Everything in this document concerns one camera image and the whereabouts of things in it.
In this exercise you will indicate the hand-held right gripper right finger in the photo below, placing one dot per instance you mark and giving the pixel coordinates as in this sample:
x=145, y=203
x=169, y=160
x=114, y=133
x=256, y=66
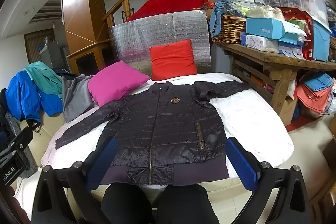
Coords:
x=241, y=163

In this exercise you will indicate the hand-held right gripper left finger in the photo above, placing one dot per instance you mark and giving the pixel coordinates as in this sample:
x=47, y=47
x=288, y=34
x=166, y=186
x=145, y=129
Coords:
x=102, y=161

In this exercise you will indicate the dark quilted zip jacket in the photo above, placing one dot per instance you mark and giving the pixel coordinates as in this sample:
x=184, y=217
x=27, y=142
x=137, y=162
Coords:
x=162, y=129

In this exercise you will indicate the white blanket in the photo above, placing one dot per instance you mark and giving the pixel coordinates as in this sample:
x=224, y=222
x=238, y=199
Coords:
x=249, y=121

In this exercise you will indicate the person's left leg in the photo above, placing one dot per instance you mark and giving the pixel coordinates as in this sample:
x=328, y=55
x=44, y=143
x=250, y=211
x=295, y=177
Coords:
x=126, y=205

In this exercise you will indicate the blue jacket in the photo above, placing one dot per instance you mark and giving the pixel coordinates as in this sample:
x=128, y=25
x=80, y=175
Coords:
x=23, y=95

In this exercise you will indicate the grey garment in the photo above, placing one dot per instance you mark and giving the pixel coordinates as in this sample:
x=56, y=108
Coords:
x=76, y=98

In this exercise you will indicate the cardboard box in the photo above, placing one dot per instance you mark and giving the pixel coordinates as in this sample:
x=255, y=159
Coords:
x=287, y=111

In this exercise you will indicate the red floor mat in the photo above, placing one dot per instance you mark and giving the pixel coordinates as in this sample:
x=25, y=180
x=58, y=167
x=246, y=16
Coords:
x=299, y=123

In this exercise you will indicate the pink pillow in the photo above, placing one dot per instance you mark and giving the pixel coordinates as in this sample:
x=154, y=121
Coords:
x=115, y=82

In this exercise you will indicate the teal jacket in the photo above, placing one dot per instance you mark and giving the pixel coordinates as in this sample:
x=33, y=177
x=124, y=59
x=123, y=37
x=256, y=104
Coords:
x=44, y=74

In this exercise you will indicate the stack of orange cloths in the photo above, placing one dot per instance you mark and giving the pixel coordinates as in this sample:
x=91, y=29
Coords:
x=312, y=98

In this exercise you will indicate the wooden table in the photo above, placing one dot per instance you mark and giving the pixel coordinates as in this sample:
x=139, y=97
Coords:
x=278, y=58

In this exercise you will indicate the grey cabinet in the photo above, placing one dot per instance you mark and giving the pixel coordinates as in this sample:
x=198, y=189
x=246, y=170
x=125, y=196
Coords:
x=52, y=54

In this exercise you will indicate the white patterned tissue pack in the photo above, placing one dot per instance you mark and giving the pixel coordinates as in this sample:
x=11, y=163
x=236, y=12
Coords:
x=258, y=43

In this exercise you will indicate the red pillow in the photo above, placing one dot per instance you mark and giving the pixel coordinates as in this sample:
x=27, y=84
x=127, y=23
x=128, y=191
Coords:
x=173, y=61

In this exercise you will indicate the wicker basket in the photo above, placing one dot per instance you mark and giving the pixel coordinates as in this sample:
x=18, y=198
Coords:
x=231, y=28

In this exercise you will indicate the light blue shoe box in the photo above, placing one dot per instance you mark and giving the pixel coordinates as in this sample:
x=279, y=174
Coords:
x=265, y=27

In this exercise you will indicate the silver foil insulation board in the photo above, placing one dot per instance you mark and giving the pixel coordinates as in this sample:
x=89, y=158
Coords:
x=157, y=29

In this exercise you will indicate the blue plastic bin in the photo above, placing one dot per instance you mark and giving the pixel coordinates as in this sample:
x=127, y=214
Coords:
x=321, y=43

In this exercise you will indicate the cream cloth bundle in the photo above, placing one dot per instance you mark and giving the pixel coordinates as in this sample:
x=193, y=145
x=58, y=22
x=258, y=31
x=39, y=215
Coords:
x=265, y=12

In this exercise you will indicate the blue cloth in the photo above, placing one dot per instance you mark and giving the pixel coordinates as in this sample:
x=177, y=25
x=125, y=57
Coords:
x=218, y=10

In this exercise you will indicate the red gift bag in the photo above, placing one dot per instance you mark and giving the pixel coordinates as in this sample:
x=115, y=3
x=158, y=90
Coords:
x=296, y=15

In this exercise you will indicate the wooden column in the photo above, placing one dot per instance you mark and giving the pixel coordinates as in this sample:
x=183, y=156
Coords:
x=84, y=3

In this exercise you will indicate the red cloth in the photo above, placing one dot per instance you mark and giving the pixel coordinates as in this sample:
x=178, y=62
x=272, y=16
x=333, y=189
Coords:
x=170, y=1

